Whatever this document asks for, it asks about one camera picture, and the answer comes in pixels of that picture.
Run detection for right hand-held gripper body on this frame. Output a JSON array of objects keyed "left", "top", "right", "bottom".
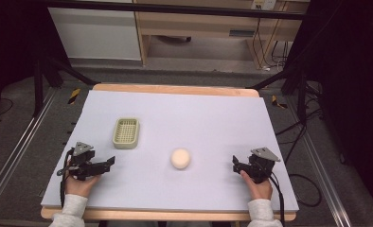
[{"left": 240, "top": 147, "right": 282, "bottom": 184}]

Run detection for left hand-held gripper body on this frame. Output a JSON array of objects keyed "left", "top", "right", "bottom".
[{"left": 57, "top": 141, "right": 109, "bottom": 182}]

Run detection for green slotted soap dish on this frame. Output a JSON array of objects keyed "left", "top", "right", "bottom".
[{"left": 112, "top": 117, "right": 141, "bottom": 150}]

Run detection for round cream soap bar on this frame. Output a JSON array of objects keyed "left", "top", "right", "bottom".
[{"left": 169, "top": 148, "right": 192, "bottom": 170}]

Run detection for person's left hand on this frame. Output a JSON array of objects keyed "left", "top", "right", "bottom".
[{"left": 64, "top": 157, "right": 102, "bottom": 199}]

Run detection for person's right hand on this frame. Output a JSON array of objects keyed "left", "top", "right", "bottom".
[{"left": 240, "top": 169, "right": 274, "bottom": 201}]

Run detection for white foam table mat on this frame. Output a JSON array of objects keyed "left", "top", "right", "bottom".
[{"left": 40, "top": 90, "right": 300, "bottom": 214}]

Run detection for yellow black hazard tape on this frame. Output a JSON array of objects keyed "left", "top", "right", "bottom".
[
  {"left": 67, "top": 87, "right": 81, "bottom": 105},
  {"left": 271, "top": 95, "right": 289, "bottom": 111}
]

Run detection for wooden table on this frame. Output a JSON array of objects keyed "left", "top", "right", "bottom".
[{"left": 40, "top": 82, "right": 297, "bottom": 222}]

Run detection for black curtain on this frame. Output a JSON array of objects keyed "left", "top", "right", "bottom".
[
  {"left": 0, "top": 0, "right": 72, "bottom": 127},
  {"left": 283, "top": 0, "right": 373, "bottom": 218}
]

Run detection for white cabinet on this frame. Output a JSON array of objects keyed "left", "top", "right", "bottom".
[{"left": 47, "top": 7, "right": 142, "bottom": 61}]

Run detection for light wooden desk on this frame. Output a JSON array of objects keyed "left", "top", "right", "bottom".
[{"left": 133, "top": 0, "right": 311, "bottom": 70}]

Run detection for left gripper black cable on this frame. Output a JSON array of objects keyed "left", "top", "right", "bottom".
[{"left": 59, "top": 148, "right": 75, "bottom": 209}]

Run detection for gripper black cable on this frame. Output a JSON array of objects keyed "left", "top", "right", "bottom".
[
  {"left": 59, "top": 148, "right": 75, "bottom": 209},
  {"left": 268, "top": 172, "right": 287, "bottom": 227}
]

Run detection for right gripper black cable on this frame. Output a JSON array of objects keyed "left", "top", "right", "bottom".
[{"left": 268, "top": 172, "right": 287, "bottom": 227}]

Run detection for black floor cable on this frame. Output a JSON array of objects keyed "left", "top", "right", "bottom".
[{"left": 274, "top": 79, "right": 349, "bottom": 208}]

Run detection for metal floor rail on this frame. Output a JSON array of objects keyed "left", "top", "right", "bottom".
[
  {"left": 0, "top": 87, "right": 60, "bottom": 218},
  {"left": 285, "top": 94, "right": 353, "bottom": 227}
]

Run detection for black metal frame stand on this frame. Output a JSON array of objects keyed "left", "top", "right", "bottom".
[
  {"left": 244, "top": 64, "right": 311, "bottom": 126},
  {"left": 31, "top": 53, "right": 101, "bottom": 118}
]

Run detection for hanging desk cables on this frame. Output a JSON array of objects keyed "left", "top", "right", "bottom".
[{"left": 251, "top": 17, "right": 292, "bottom": 72}]

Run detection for black horizontal frame bar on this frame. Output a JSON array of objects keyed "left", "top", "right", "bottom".
[{"left": 32, "top": 0, "right": 309, "bottom": 21}]

